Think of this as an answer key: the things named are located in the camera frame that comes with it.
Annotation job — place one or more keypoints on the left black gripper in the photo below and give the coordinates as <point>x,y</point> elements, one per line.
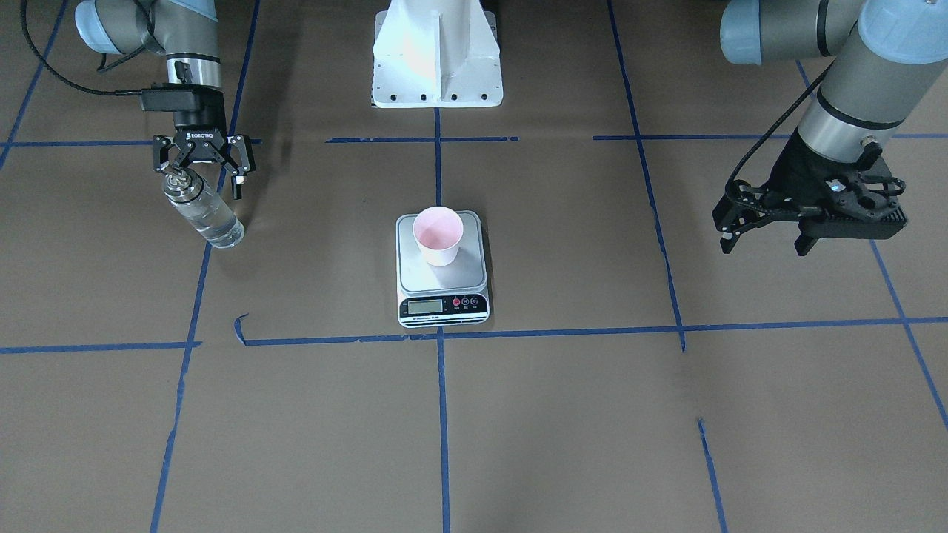
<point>794,173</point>

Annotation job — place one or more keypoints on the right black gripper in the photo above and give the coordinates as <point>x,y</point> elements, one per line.
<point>201,121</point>

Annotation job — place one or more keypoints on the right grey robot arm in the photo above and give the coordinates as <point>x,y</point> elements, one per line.
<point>185,35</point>

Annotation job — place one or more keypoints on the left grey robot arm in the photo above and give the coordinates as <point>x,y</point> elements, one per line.
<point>884,58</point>

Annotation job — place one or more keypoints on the digital kitchen scale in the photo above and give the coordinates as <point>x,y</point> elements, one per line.
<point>454,294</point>

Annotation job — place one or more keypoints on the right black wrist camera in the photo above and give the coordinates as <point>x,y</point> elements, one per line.
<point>175,98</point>

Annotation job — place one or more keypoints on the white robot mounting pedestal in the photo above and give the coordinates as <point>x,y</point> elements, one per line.
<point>437,54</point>

